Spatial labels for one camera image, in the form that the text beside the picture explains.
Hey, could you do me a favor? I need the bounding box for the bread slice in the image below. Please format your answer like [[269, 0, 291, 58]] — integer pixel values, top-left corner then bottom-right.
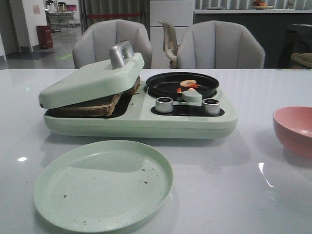
[[123, 76, 140, 95], [50, 92, 122, 117]]

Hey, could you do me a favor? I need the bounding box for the cooked shrimp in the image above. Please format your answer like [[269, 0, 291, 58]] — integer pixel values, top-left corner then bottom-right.
[[176, 87, 196, 93], [179, 79, 199, 88]]

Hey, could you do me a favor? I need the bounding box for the green breakfast maker lid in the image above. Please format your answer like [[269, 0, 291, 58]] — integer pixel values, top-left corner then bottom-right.
[[39, 41, 144, 109]]

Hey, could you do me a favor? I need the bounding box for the pink bowl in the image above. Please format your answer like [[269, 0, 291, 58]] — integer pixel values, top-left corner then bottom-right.
[[273, 106, 312, 159]]

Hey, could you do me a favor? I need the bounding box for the green breakfast maker base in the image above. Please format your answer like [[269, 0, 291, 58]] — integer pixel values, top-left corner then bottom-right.
[[43, 81, 238, 139]]

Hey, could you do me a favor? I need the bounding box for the left silver control knob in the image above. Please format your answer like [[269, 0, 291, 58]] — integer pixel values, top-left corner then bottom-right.
[[155, 97, 174, 114]]

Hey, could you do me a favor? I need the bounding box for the silver control knob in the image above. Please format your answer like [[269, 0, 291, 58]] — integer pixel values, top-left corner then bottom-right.
[[155, 97, 174, 114], [201, 98, 221, 115]]

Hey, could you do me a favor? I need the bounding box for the black round frying pan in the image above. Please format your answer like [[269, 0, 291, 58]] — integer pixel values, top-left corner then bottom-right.
[[146, 72, 219, 101]]

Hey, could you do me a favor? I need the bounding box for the right silver control knob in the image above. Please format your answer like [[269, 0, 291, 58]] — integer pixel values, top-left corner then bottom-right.
[[201, 98, 221, 115]]

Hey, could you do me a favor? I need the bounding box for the beige office chair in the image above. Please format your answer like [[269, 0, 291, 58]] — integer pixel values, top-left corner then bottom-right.
[[159, 20, 178, 69]]

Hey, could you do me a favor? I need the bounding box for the light green plate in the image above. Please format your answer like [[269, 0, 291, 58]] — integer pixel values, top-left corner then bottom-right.
[[34, 140, 173, 233]]

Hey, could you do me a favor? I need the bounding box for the right grey upholstered chair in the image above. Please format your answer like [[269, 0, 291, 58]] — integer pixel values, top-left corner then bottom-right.
[[177, 20, 265, 69]]

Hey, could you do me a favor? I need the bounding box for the grey upholstered chair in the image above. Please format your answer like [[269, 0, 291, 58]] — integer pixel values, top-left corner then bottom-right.
[[72, 19, 152, 69], [177, 20, 265, 69]]

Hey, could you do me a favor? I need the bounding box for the left grey upholstered chair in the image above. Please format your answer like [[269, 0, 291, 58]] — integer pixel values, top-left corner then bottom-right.
[[72, 19, 152, 69]]

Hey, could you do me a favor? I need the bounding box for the white cabinet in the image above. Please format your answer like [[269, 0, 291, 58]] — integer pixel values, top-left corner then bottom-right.
[[150, 0, 195, 69]]

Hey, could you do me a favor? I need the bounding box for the red trash bin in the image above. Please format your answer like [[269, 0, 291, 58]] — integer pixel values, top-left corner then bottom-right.
[[36, 25, 53, 49]]

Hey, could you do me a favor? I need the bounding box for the fruit plate on counter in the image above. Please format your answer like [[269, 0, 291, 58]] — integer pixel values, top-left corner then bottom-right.
[[252, 0, 273, 10]]

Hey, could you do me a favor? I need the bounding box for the dark appliance at right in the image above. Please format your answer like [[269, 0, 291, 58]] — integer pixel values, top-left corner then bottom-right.
[[278, 24, 312, 68]]

